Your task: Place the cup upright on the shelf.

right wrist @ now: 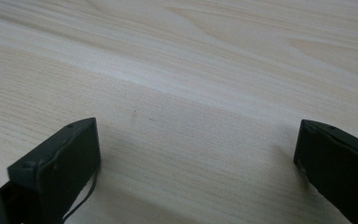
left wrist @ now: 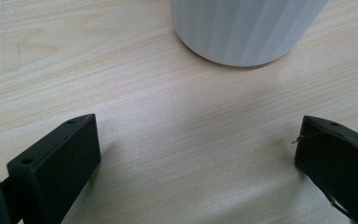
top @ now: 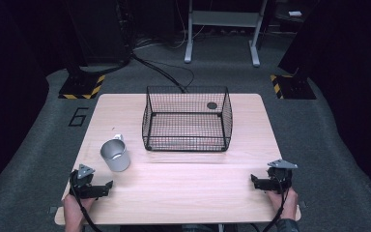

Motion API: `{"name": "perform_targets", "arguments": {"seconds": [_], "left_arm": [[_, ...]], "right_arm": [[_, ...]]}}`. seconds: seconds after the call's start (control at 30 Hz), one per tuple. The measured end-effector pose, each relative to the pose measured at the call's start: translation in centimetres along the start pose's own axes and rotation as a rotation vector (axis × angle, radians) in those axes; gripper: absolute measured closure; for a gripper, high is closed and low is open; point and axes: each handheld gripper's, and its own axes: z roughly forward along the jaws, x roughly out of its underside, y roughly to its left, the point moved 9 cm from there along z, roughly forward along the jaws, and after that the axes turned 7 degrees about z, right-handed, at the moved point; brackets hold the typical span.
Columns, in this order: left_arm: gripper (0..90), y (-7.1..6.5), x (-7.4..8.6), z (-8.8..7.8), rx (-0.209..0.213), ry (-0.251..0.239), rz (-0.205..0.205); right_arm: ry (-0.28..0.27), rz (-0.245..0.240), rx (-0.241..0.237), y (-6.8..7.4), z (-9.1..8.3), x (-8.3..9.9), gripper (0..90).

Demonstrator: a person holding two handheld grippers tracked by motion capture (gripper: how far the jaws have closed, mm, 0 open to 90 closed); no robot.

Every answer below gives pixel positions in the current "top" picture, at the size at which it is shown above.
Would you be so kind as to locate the small white box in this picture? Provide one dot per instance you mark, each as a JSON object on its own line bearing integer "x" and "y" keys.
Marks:
{"x": 295, "y": 14}

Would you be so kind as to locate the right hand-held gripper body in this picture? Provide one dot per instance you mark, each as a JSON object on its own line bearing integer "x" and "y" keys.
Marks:
{"x": 281, "y": 175}

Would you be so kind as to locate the black equipment cabinet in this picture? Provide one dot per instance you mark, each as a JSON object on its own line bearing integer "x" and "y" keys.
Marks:
{"x": 99, "y": 32}

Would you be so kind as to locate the white metal desk frame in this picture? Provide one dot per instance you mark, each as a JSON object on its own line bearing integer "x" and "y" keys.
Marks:
{"x": 225, "y": 18}

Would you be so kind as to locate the person's left hand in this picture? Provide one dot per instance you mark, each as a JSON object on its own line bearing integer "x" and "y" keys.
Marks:
{"x": 74, "y": 211}

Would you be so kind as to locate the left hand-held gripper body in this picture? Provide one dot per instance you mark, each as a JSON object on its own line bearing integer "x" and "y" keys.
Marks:
{"x": 84, "y": 180}

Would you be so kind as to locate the person's right hand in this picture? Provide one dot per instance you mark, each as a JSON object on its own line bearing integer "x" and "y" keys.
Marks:
{"x": 286, "y": 203}

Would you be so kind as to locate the black yellow striped stand base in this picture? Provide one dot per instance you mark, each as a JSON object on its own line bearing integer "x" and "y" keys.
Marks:
{"x": 82, "y": 87}
{"x": 294, "y": 87}

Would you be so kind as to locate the silver metal cup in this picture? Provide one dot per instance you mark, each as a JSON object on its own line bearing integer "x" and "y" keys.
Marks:
{"x": 116, "y": 156}

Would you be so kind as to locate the black round table grommet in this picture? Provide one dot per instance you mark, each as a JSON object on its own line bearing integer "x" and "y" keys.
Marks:
{"x": 212, "y": 105}

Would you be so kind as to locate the dark curtain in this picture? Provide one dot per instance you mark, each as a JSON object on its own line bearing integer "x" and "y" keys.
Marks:
{"x": 351, "y": 64}
{"x": 9, "y": 80}

